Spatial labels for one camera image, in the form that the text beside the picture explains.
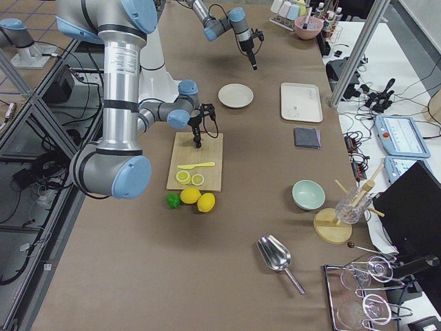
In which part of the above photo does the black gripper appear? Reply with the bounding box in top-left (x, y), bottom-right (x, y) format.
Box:
top-left (238, 37), bottom-right (258, 70)
top-left (188, 115), bottom-right (203, 148)

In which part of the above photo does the beige round plate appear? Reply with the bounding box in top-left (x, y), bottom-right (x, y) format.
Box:
top-left (218, 83), bottom-right (254, 109)

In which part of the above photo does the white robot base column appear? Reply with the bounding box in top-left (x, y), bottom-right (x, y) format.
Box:
top-left (132, 0), bottom-right (185, 114)

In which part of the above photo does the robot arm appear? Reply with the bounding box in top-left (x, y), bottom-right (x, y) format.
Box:
top-left (178, 1), bottom-right (265, 70)
top-left (57, 1), bottom-right (199, 199)

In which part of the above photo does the spare robot base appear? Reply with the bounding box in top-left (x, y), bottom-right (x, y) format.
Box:
top-left (1, 18), bottom-right (51, 70)

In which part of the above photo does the cream rabbit tray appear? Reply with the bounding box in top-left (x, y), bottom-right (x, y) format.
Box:
top-left (280, 82), bottom-right (323, 123)

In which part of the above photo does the wooden cutting board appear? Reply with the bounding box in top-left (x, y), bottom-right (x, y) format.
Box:
top-left (166, 132), bottom-right (223, 192)

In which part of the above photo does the yellow plastic knife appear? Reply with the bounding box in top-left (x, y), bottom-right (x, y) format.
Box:
top-left (177, 161), bottom-right (216, 170)

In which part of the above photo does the upper lemon slice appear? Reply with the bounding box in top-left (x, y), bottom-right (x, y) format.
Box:
top-left (191, 174), bottom-right (205, 186)

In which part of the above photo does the white cup rack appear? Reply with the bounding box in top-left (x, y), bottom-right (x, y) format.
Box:
top-left (269, 0), bottom-right (309, 31)

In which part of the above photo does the yellow lemon near lime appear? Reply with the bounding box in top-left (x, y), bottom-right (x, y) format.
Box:
top-left (180, 187), bottom-right (201, 204)

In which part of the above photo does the yellow lemon far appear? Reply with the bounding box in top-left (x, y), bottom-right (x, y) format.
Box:
top-left (197, 192), bottom-right (216, 213)

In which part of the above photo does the green lime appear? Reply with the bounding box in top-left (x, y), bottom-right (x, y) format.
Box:
top-left (166, 192), bottom-right (181, 209)

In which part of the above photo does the pink bowl with ice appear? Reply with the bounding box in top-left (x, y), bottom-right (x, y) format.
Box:
top-left (294, 16), bottom-right (323, 40)

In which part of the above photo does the grey folded cloth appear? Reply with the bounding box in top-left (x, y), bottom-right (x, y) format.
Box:
top-left (294, 127), bottom-right (321, 149)

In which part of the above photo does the mint green bowl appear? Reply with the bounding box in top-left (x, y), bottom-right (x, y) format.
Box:
top-left (291, 179), bottom-right (325, 210)

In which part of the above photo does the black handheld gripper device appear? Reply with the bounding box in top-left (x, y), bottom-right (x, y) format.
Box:
top-left (360, 78), bottom-right (396, 114)

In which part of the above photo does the steel ice scoop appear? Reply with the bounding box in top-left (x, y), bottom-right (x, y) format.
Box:
top-left (257, 234), bottom-right (306, 295)

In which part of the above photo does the wooden cup stand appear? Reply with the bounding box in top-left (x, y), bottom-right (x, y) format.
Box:
top-left (314, 164), bottom-right (384, 244)

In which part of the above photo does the clear crystal glass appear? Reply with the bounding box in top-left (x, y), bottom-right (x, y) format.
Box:
top-left (336, 187), bottom-right (372, 224)

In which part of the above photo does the upper teach pendant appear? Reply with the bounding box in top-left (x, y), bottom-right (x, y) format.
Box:
top-left (374, 114), bottom-right (431, 159)

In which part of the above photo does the teach pendant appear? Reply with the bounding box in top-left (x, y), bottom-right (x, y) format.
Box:
top-left (384, 155), bottom-right (429, 184)
top-left (374, 114), bottom-right (431, 159)

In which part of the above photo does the lower teach pendant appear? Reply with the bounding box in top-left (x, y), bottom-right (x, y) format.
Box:
top-left (384, 155), bottom-right (429, 184)

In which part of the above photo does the black monitor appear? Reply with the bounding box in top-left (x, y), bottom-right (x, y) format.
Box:
top-left (373, 161), bottom-right (440, 258)

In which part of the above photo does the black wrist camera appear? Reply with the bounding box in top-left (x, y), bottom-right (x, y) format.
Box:
top-left (252, 29), bottom-right (265, 43)
top-left (200, 103), bottom-right (216, 121)

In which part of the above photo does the copper wire bottle rack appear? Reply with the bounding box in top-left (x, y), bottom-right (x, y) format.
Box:
top-left (314, 1), bottom-right (342, 44)

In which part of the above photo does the aluminium frame post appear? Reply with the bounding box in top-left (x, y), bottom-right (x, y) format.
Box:
top-left (329, 0), bottom-right (390, 109)

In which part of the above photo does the black wire glass rack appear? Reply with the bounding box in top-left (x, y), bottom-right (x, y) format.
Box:
top-left (323, 255), bottom-right (413, 330)

